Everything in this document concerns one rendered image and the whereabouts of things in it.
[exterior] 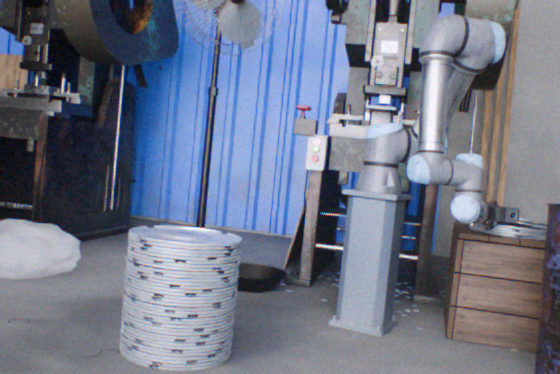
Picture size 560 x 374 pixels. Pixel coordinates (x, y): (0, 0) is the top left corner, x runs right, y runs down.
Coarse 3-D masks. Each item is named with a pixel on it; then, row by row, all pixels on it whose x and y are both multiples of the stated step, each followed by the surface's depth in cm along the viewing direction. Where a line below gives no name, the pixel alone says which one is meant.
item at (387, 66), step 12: (384, 24) 262; (396, 24) 261; (384, 36) 262; (396, 36) 261; (372, 48) 264; (384, 48) 262; (396, 48) 261; (372, 60) 262; (384, 60) 262; (396, 60) 261; (372, 72) 264; (384, 72) 260; (396, 72) 259; (372, 84) 264; (384, 84) 260; (396, 84) 260
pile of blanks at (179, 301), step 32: (128, 256) 148; (160, 256) 140; (192, 256) 140; (224, 256) 145; (128, 288) 147; (160, 288) 140; (192, 288) 141; (224, 288) 147; (128, 320) 145; (160, 320) 141; (192, 320) 141; (224, 320) 149; (128, 352) 145; (160, 352) 141; (192, 352) 142; (224, 352) 149
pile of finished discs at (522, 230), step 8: (480, 224) 199; (496, 224) 200; (504, 224) 200; (512, 224) 200; (520, 224) 203; (528, 224) 215; (488, 232) 195; (496, 232) 200; (504, 232) 192; (512, 232) 191; (520, 232) 190; (528, 232) 190; (536, 232) 190; (544, 232) 199
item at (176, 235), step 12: (132, 228) 155; (144, 228) 160; (156, 228) 163; (168, 228) 165; (180, 228) 167; (192, 228) 168; (156, 240) 140; (168, 240) 144; (180, 240) 146; (192, 240) 148; (204, 240) 150; (216, 240) 152; (228, 240) 154; (240, 240) 152
